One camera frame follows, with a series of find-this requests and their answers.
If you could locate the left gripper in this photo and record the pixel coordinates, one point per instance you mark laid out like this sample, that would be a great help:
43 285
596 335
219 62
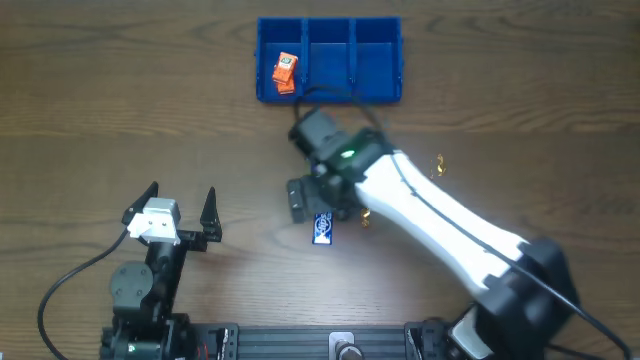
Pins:
195 240

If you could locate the blue candy pack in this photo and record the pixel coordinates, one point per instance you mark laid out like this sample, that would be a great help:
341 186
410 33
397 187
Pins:
322 230

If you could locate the gold candy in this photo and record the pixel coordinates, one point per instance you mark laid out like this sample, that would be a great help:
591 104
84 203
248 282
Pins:
365 218
439 165

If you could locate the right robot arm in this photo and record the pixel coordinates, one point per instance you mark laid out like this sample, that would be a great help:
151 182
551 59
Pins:
440 220

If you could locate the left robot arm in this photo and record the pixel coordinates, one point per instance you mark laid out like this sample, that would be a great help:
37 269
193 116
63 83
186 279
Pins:
150 295

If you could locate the orange candy box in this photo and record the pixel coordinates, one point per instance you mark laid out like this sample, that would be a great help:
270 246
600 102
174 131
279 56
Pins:
285 67
286 88

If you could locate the blue tray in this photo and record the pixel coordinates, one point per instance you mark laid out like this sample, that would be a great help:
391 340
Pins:
327 60

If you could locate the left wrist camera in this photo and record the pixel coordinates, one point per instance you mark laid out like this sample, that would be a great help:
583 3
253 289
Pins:
157 220

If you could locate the mounting rail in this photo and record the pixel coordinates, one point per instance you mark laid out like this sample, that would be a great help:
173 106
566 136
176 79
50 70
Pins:
290 342

